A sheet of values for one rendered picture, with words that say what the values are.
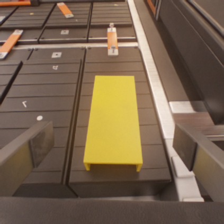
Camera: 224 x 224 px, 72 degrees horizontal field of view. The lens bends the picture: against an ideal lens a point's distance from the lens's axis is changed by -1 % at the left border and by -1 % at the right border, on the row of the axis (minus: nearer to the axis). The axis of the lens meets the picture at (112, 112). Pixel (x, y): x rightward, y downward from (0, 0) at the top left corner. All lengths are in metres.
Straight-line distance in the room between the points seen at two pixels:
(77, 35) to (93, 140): 0.38
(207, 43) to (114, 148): 0.23
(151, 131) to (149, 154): 0.04
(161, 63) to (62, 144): 0.30
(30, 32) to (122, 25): 0.29
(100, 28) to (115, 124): 0.40
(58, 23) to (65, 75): 0.27
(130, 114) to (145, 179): 0.09
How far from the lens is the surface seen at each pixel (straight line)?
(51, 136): 0.17
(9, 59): 0.49
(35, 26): 0.61
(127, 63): 0.38
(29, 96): 0.33
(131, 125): 0.22
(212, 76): 0.30
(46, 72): 0.38
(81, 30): 0.56
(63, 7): 0.71
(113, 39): 0.48
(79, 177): 0.23
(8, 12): 0.77
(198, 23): 0.36
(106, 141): 0.21
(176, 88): 0.36
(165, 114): 0.30
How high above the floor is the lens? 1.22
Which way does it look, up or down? 52 degrees down
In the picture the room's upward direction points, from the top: 1 degrees counter-clockwise
